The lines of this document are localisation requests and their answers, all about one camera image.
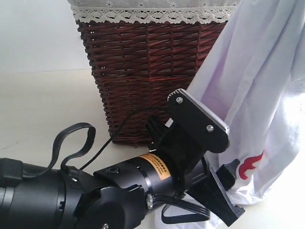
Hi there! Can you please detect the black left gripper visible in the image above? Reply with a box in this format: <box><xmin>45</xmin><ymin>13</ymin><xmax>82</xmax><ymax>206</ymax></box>
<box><xmin>146</xmin><ymin>116</ymin><xmax>244</xmax><ymax>226</ymax></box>

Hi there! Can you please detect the white t-shirt with red lettering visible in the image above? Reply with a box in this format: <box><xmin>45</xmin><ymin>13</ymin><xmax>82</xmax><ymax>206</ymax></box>
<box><xmin>152</xmin><ymin>0</ymin><xmax>305</xmax><ymax>229</ymax></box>

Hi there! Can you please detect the dark brown wicker basket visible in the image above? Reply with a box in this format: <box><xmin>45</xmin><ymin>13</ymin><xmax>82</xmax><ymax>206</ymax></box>
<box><xmin>76</xmin><ymin>21</ymin><xmax>225</xmax><ymax>146</ymax></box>

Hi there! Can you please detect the grey floral basket liner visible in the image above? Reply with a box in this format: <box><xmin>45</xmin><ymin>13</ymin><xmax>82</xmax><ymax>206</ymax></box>
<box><xmin>68</xmin><ymin>0</ymin><xmax>239</xmax><ymax>24</ymax></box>

